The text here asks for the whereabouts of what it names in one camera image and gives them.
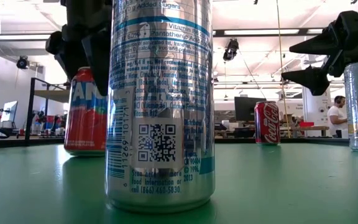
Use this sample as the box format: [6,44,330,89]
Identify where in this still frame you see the black desk monitor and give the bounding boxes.
[234,96,257,122]

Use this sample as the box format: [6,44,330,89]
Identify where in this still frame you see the yellow hanging cord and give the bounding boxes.
[275,0,291,138]

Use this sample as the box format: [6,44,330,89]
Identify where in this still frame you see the black ceiling spotlight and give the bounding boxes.
[16,55,30,70]
[222,38,240,62]

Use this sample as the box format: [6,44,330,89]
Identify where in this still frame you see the red Coca-Cola can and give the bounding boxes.
[254,100,282,146]

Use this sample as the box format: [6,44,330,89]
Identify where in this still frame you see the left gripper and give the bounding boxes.
[45,0,114,97]

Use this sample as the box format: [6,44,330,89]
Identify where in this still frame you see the person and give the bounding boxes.
[326,95,350,139]

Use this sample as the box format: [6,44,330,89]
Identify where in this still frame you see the black ceiling light rail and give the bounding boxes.
[212,27,324,38]

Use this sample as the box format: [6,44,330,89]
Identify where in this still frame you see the wooden shelf black wire legs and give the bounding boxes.
[24,77,71,147]

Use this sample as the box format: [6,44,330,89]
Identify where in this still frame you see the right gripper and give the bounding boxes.
[280,0,358,97]

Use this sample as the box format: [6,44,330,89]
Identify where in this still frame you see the red Fanta strawberry can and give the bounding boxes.
[63,66,109,157]

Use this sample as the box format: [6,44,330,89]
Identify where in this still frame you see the blue silver Red Bull can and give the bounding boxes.
[104,0,216,214]

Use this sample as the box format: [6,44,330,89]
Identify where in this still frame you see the silver desk monitor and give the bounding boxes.
[0,100,19,123]

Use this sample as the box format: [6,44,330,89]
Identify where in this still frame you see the white round pillar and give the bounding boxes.
[301,86,333,138]

